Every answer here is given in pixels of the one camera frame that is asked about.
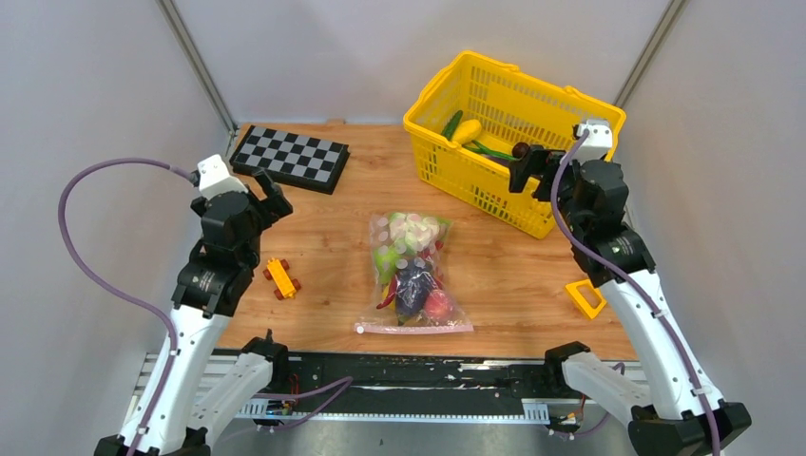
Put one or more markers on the yellow red toy block car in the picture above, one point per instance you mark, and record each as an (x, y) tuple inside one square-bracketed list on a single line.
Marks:
[(276, 271)]

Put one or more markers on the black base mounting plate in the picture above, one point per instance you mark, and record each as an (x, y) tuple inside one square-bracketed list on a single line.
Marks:
[(407, 386)]

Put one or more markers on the yellow toy corn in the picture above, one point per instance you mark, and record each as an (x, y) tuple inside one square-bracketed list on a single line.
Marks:
[(467, 131)]

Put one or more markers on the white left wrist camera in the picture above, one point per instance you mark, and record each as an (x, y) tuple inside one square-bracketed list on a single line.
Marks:
[(215, 178)]

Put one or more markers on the green toy pear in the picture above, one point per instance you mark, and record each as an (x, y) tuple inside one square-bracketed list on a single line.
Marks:
[(385, 259)]

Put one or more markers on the purple toy eggplant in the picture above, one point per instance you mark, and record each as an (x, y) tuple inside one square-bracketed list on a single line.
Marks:
[(416, 282)]

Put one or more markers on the yellow plastic basket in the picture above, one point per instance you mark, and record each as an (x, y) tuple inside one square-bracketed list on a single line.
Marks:
[(512, 107)]

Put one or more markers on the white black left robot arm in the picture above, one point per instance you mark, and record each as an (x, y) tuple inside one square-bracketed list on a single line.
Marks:
[(173, 420)]

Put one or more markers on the black white checkerboard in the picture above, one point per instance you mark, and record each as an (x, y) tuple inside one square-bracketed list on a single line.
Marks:
[(301, 161)]

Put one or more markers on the green toy pea pod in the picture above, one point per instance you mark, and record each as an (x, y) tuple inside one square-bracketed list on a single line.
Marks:
[(479, 148)]

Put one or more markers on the yellow triangular plastic piece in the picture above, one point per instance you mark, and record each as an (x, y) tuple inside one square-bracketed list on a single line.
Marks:
[(587, 299)]

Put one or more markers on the brown toy mushroom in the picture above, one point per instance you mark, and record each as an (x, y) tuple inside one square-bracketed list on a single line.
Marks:
[(520, 149)]

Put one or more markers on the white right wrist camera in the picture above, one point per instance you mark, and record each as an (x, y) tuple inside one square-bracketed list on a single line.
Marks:
[(598, 142)]

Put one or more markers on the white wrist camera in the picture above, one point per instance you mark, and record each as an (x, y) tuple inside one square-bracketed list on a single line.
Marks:
[(598, 142), (215, 178)]

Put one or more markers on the red toy chili pepper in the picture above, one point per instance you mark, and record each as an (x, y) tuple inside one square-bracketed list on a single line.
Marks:
[(388, 295)]

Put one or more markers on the green toy cucumber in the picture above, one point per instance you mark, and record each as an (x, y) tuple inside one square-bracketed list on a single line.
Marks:
[(452, 125)]

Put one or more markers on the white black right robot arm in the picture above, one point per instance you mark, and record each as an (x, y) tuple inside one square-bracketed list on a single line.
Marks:
[(677, 410)]

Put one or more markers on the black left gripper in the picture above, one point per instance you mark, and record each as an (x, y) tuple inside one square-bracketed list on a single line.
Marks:
[(278, 204)]

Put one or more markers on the white green toy cauliflower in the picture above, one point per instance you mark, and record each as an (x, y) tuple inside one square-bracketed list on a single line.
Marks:
[(416, 231)]

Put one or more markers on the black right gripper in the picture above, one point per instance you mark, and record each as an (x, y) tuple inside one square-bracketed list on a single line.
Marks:
[(538, 161)]

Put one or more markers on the clear zip top bag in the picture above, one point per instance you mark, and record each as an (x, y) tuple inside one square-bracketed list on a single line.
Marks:
[(385, 321)]

